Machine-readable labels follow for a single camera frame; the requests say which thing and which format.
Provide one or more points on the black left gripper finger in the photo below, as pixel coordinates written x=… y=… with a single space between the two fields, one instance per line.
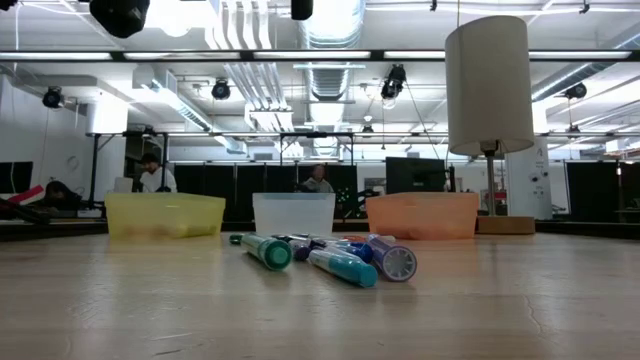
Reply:
x=302 y=9

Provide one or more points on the green fine-tip marker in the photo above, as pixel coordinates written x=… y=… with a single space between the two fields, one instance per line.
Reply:
x=235 y=239

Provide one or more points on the purple fine-tip marker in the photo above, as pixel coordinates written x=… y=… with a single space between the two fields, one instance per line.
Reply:
x=301 y=252

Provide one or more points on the teal highlighter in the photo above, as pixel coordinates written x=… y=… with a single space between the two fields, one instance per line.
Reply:
x=275 y=254

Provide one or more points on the light blue fine-tip marker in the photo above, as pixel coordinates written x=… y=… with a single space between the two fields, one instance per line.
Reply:
x=350 y=270

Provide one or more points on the purple Expo marker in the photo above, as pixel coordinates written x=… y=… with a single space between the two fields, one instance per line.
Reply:
x=395 y=260

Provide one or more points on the black background robot arm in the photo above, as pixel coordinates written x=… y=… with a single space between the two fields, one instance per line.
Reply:
x=30 y=215

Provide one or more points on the black overhead beam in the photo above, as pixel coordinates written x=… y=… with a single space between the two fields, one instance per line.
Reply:
x=200 y=55

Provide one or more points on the black ceiling spotlight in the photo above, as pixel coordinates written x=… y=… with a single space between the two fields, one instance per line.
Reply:
x=576 y=91
x=220 y=90
x=393 y=82
x=52 y=97

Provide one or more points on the person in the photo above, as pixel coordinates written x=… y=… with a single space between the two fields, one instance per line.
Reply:
x=319 y=184
x=60 y=195
x=157 y=180

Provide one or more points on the black monitor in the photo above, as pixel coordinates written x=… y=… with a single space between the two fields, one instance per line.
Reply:
x=415 y=175
x=15 y=177

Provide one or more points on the black partition panels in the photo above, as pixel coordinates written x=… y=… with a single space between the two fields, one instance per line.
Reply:
x=240 y=190
x=590 y=190

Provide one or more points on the red white object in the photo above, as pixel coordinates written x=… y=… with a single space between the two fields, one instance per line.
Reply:
x=30 y=192

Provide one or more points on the white shade table lamp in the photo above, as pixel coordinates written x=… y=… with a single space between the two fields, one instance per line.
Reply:
x=487 y=85

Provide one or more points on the yellow translucent plastic bin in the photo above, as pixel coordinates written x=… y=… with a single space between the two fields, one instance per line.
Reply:
x=165 y=215

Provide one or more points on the clear plastic bin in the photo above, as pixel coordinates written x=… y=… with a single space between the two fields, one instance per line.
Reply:
x=294 y=215

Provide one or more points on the black fine-tip marker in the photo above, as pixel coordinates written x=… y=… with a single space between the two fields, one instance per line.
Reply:
x=295 y=237

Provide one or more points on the orange translucent plastic bin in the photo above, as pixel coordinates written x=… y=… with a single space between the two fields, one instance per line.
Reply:
x=422 y=215

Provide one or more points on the white column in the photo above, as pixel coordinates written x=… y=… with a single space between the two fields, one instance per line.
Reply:
x=530 y=185

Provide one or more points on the black background frame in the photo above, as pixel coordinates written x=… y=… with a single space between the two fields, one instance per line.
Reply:
x=200 y=134

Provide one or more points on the black aluminium table frame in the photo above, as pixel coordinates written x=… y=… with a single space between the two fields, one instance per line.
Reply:
x=60 y=227

